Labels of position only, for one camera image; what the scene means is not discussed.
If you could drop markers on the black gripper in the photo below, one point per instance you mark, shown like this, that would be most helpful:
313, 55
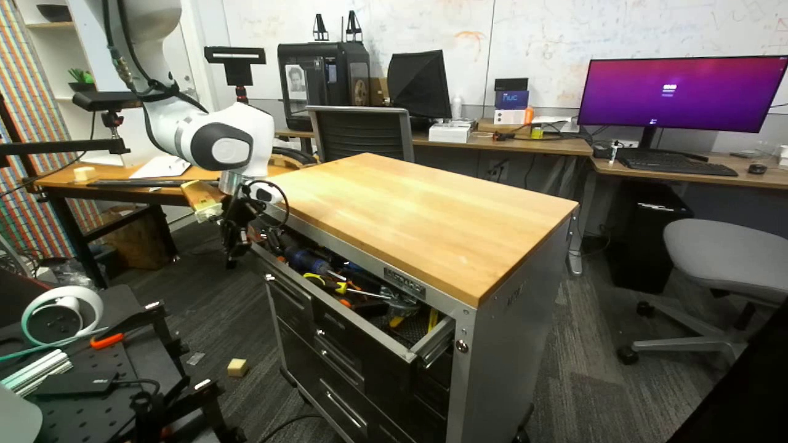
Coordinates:
242, 213

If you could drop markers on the grey metal tool drawer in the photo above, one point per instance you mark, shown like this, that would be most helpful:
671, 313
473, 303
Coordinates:
346, 312

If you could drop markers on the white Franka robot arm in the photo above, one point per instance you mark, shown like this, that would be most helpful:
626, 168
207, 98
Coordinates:
215, 147

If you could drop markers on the yellow and black tool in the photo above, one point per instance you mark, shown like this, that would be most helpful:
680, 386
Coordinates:
316, 279

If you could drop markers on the white paper sheets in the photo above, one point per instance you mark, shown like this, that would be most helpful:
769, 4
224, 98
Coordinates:
162, 168

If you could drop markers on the small wooden block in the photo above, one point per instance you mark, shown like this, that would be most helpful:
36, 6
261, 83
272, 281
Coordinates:
238, 367

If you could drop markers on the wooden side table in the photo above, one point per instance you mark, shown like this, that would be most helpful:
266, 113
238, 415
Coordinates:
100, 178

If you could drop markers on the white tape roll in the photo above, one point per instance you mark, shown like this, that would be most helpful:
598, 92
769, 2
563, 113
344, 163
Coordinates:
84, 300

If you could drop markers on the black mesh office chair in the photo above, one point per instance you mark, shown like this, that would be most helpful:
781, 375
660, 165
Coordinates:
360, 132

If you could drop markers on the black 3D printer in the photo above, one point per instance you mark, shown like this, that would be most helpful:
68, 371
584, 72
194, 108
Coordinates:
324, 78

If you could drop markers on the grey wood-topped workbench cabinet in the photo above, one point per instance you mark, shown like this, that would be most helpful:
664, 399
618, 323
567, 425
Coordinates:
428, 222

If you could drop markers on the black breadboard platform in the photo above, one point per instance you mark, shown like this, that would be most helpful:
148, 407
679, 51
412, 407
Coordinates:
89, 410

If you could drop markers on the green plant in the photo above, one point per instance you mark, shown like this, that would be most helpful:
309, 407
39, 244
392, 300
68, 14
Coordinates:
79, 81

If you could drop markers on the aluminium extrusion bar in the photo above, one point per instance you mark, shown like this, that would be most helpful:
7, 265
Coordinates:
39, 371

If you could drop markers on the white box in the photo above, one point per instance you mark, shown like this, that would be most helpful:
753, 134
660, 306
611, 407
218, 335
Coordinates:
449, 132

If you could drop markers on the black monitor back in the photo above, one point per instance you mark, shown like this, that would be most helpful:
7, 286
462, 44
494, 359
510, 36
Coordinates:
420, 83

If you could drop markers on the wooden desk with clutter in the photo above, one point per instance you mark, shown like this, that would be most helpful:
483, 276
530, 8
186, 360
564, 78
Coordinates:
494, 147

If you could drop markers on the blue product box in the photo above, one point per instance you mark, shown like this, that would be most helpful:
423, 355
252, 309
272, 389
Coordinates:
510, 95

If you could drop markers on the yellow ball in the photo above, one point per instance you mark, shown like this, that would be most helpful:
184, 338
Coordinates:
538, 134

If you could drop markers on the black computer tower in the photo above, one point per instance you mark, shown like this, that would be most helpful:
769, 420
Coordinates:
649, 237

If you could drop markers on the black keyboard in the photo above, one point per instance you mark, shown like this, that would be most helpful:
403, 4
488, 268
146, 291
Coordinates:
679, 163

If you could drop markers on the purple screen monitor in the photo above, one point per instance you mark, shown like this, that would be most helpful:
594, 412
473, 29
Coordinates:
680, 92

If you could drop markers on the grey upholstered office chair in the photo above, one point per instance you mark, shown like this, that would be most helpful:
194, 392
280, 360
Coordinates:
722, 260

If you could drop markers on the black computer mouse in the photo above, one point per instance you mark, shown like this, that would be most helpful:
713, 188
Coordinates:
756, 168

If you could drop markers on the wooden monitor desk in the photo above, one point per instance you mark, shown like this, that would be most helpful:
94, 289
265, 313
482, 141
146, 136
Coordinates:
771, 181

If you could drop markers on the black stereo camera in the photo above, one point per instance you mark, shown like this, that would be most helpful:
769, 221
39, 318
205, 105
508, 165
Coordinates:
101, 100
234, 55

